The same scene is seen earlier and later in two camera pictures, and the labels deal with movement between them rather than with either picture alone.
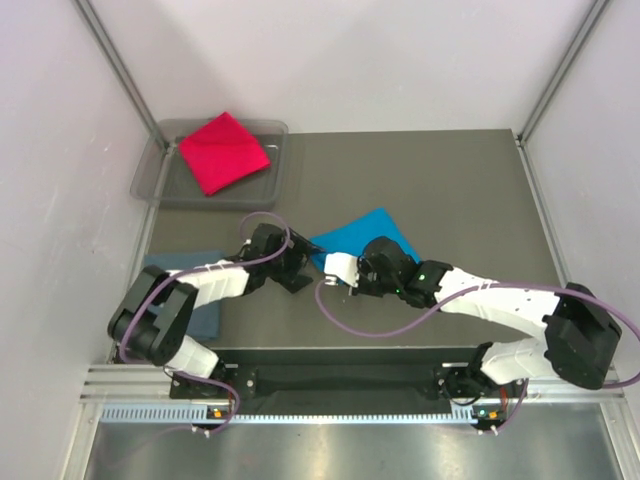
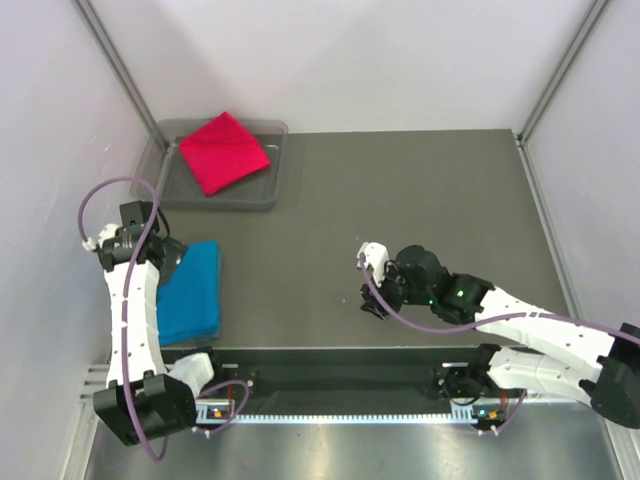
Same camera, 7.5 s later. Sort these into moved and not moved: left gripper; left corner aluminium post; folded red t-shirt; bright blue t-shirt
Moved: left gripper; bright blue t-shirt
Not moved: folded red t-shirt; left corner aluminium post
